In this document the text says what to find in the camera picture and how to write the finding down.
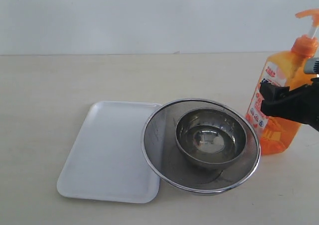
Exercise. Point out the small steel bowl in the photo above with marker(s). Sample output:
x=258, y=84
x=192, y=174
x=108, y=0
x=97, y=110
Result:
x=210, y=138

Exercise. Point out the white rectangular tray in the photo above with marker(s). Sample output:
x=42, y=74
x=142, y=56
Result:
x=106, y=162

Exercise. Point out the steel mesh colander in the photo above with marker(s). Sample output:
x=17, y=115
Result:
x=165, y=159

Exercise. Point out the orange pump soap bottle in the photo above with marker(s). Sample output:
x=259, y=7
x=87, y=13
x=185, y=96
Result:
x=284, y=69

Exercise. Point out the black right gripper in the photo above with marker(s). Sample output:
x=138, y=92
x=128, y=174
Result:
x=302, y=102

